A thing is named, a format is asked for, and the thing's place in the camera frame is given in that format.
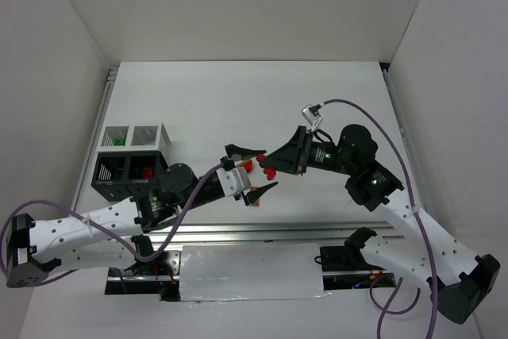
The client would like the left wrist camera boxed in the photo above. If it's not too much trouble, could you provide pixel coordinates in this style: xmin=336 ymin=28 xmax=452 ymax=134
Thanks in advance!
xmin=216 ymin=168 xmax=251 ymax=197

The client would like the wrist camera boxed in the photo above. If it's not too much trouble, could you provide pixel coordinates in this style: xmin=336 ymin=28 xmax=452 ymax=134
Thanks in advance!
xmin=216 ymin=168 xmax=251 ymax=197
xmin=302 ymin=103 xmax=323 ymax=132

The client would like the orange flat lego plate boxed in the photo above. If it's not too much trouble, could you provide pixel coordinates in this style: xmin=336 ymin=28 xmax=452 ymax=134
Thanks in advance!
xmin=246 ymin=187 xmax=260 ymax=207

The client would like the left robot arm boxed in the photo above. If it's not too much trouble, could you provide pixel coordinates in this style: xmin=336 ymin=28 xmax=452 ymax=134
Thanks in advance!
xmin=1 ymin=144 xmax=273 ymax=288

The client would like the green square lego brick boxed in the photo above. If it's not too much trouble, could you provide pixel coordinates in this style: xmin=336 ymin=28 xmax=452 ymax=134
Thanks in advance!
xmin=113 ymin=138 xmax=125 ymax=146

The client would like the red curved lego brick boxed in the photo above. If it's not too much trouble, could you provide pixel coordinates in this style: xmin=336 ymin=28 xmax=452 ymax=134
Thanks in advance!
xmin=238 ymin=160 xmax=253 ymax=173

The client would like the white slatted container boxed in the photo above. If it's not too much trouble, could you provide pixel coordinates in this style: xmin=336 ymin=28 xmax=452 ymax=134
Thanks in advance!
xmin=96 ymin=122 xmax=171 ymax=152

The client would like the purple cable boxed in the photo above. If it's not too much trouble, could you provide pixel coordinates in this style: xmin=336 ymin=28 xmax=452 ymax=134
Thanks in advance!
xmin=0 ymin=160 xmax=235 ymax=288
xmin=321 ymin=98 xmax=437 ymax=339

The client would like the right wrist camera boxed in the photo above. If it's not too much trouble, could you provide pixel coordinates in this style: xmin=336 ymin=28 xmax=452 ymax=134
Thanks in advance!
xmin=302 ymin=103 xmax=323 ymax=132

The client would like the black slatted container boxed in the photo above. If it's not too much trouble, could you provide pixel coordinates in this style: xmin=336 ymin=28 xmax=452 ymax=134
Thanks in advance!
xmin=91 ymin=151 xmax=168 ymax=202

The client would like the silver tape sheet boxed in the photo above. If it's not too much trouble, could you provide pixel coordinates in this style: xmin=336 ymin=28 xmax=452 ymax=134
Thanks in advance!
xmin=179 ymin=244 xmax=325 ymax=302

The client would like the aluminium frame rail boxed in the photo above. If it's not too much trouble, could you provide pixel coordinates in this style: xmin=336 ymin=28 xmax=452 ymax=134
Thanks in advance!
xmin=170 ymin=222 xmax=402 ymax=247

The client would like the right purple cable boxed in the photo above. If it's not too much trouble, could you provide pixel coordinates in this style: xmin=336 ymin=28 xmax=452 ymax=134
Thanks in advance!
xmin=321 ymin=98 xmax=437 ymax=339

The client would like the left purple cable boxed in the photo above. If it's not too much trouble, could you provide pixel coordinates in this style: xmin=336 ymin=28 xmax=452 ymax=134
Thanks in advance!
xmin=0 ymin=160 xmax=235 ymax=288

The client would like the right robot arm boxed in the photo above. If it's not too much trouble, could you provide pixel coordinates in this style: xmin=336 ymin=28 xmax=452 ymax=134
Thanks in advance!
xmin=260 ymin=125 xmax=500 ymax=324

